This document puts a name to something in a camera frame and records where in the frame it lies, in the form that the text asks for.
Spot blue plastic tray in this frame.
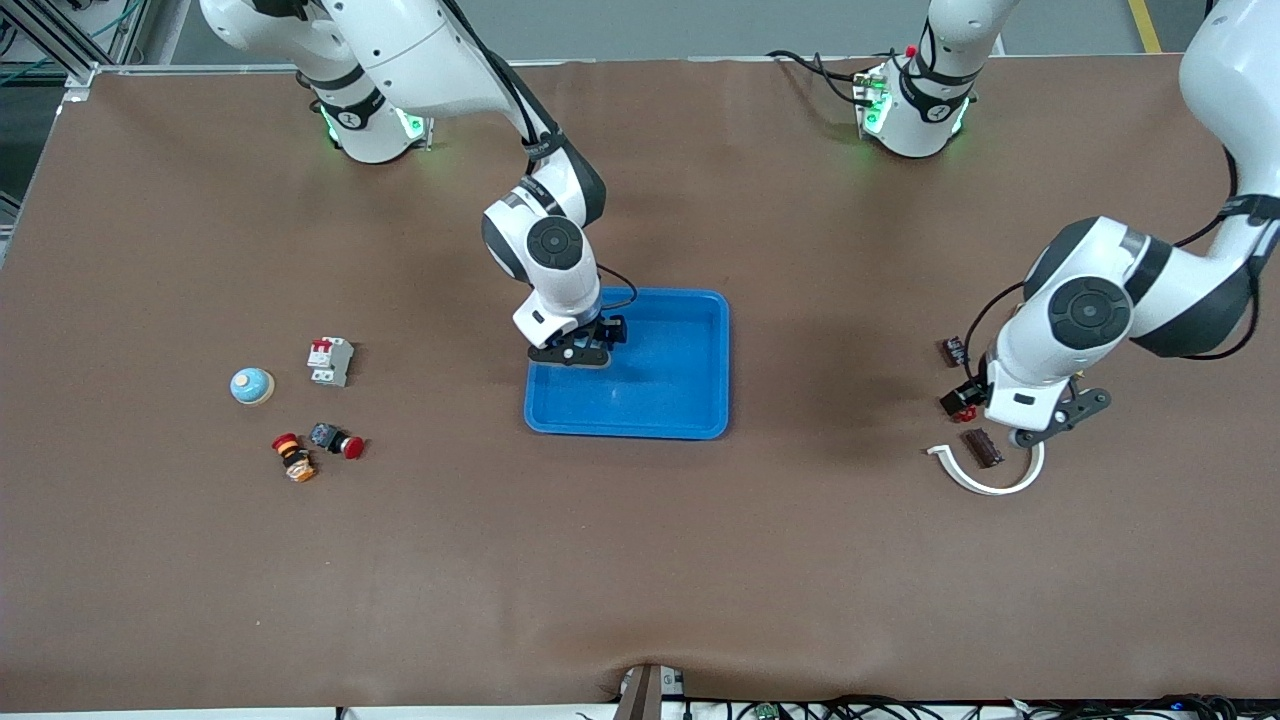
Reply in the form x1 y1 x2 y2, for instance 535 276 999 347
524 286 731 441

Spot black base cables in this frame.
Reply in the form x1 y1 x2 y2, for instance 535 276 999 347
766 48 871 107

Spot white red circuit breaker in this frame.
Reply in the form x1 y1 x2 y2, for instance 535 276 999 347
306 337 356 388

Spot white half-ring pipe clamp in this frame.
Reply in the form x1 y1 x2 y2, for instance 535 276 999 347
926 440 1047 497

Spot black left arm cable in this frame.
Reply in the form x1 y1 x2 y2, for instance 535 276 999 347
960 150 1280 389

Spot grey mounting post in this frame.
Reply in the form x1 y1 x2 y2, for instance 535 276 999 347
612 663 687 720

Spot aluminium frame corner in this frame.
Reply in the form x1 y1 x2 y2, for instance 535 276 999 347
0 0 126 96

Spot red black emergency stop button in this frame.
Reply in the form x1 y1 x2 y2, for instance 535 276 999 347
308 422 367 461

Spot orange red push button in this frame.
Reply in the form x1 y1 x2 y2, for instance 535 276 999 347
271 432 319 484

